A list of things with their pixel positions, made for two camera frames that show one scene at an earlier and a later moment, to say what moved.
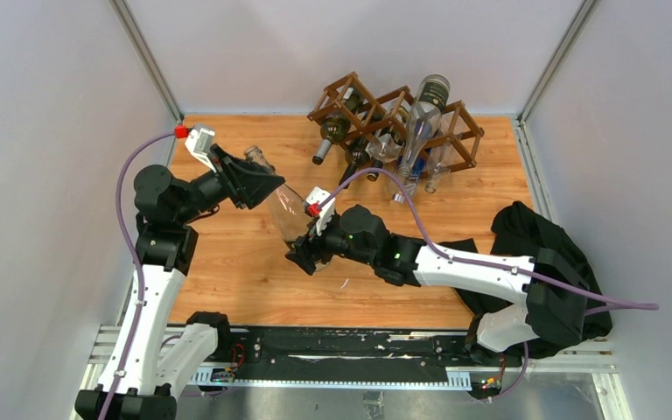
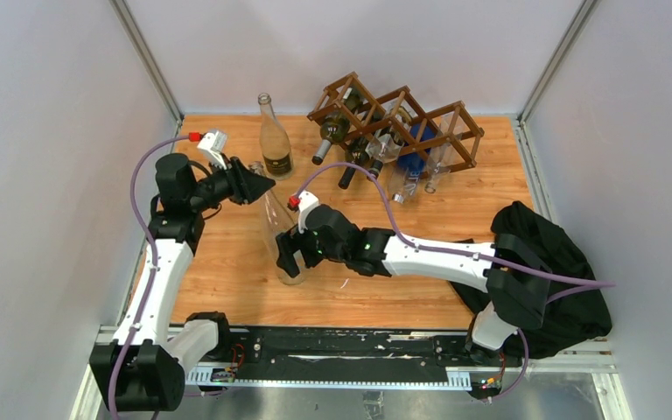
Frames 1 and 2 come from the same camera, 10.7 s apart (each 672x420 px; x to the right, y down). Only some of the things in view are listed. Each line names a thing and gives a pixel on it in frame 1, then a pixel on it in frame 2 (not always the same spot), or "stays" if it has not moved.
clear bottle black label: x=431 y=98 → x=279 y=220
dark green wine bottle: x=335 y=128 stays
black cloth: x=517 y=232 stays
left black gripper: x=245 y=183 stays
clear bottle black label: x=290 y=214 → x=275 y=145
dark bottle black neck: x=358 y=155 stays
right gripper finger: x=304 y=255 → x=288 y=243
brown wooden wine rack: x=386 y=127 stays
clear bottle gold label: x=387 y=147 stays
